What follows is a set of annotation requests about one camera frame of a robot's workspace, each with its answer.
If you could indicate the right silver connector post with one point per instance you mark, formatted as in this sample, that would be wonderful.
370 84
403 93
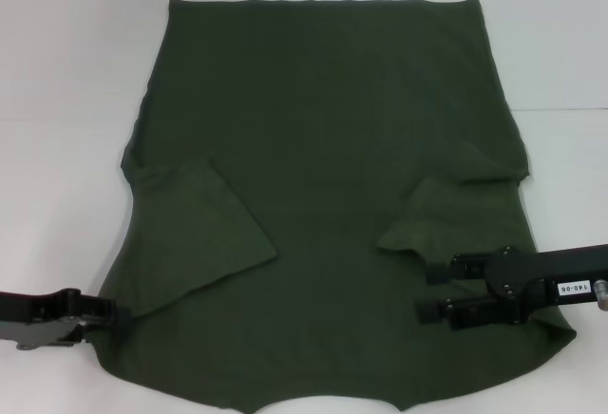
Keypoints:
602 295

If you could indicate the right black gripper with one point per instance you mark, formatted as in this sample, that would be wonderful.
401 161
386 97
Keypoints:
537 276

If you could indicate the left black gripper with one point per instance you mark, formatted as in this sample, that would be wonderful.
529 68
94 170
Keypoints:
33 319

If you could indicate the dark green shirt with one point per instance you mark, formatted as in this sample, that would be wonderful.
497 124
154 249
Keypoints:
332 124

